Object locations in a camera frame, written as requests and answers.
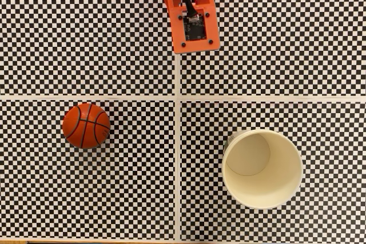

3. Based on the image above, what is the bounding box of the orange mini basketball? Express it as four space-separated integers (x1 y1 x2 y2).
62 102 112 150

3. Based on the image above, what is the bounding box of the white paper cup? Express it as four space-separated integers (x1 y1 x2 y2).
221 129 304 210

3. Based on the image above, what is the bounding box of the orange camera mount with board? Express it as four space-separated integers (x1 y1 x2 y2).
161 0 221 55

